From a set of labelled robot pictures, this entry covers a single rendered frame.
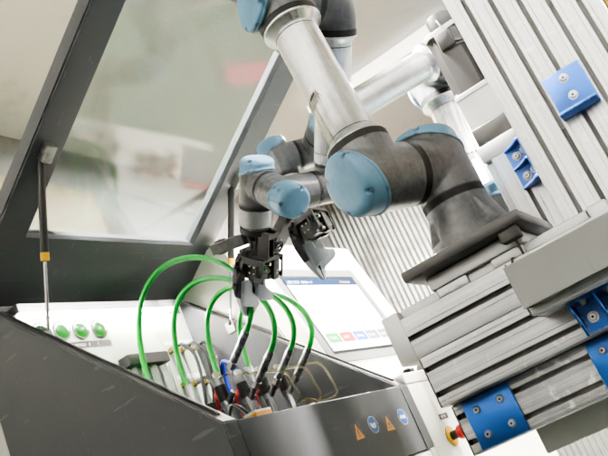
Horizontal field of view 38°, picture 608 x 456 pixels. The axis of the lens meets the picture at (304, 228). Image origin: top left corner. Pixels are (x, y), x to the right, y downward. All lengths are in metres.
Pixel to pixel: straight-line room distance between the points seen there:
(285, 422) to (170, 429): 0.22
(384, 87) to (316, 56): 0.51
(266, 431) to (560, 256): 0.67
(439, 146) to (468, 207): 0.12
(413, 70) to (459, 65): 0.29
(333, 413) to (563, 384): 0.57
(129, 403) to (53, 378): 0.22
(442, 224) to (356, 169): 0.18
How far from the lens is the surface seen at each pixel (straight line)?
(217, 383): 2.06
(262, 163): 1.85
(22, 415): 2.01
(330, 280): 2.80
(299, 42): 1.62
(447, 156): 1.55
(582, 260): 1.33
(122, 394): 1.78
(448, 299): 1.51
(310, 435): 1.79
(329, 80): 1.57
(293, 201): 1.77
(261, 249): 1.91
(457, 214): 1.51
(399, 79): 2.11
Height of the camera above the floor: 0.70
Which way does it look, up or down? 18 degrees up
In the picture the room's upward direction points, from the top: 24 degrees counter-clockwise
